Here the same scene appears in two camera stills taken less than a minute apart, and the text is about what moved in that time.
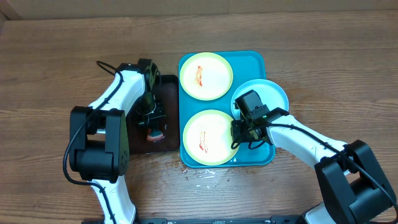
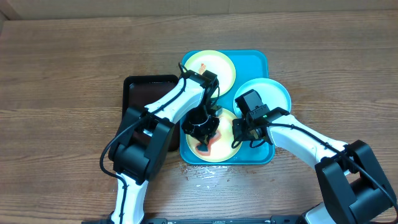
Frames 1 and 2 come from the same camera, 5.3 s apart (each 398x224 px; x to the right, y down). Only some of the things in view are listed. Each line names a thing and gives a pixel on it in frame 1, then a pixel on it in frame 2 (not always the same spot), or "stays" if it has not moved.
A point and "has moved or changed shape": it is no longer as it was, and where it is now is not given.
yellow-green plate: x=206 y=76 stays
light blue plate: x=272 y=94 stays
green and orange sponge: x=155 y=135 has moved or changed shape
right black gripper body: x=240 y=128 stays
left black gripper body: x=149 y=110 -> x=198 y=123
